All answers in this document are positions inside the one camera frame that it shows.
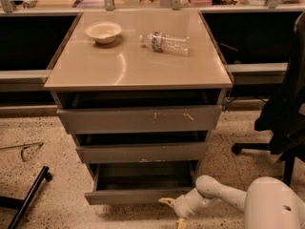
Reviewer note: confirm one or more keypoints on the grey middle drawer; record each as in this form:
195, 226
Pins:
141, 147

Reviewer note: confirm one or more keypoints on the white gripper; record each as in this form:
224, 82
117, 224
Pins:
181, 207

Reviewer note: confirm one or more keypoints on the white paper bowl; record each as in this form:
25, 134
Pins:
103, 32

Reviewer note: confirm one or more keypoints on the grey drawer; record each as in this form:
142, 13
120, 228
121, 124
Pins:
141, 147
115, 112
141, 182

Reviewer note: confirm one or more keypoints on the black office chair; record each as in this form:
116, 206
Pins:
283, 114

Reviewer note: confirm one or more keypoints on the grey drawer cabinet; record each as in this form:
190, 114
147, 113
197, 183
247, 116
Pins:
127, 65

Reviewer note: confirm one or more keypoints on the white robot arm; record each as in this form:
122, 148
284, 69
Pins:
267, 204

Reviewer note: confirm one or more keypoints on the black chair base left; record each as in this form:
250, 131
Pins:
20, 205

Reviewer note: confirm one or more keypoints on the grey bottom drawer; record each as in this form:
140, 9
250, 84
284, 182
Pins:
141, 182

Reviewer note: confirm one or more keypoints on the grey top drawer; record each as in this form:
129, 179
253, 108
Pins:
115, 112

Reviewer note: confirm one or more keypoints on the clear plastic water bottle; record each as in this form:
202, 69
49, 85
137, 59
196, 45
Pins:
158, 41

